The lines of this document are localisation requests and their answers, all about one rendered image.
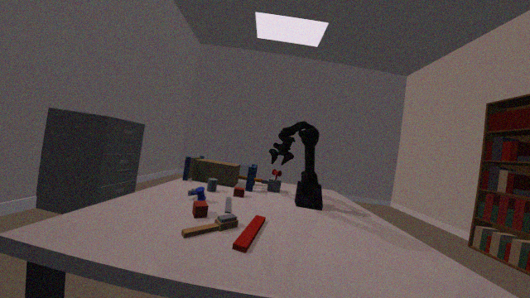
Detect red cube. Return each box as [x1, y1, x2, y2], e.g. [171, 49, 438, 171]
[192, 200, 209, 219]
[233, 187, 245, 198]

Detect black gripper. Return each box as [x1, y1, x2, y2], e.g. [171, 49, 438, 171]
[269, 144, 294, 165]

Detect red flat bar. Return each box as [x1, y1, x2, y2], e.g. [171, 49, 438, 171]
[232, 215, 266, 253]

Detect crank handle with dark red grip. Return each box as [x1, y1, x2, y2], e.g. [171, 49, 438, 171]
[272, 169, 282, 182]

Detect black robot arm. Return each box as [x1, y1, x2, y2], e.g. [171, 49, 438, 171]
[278, 121, 320, 198]

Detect grey cylinder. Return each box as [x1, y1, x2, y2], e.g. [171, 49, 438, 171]
[207, 178, 217, 192]

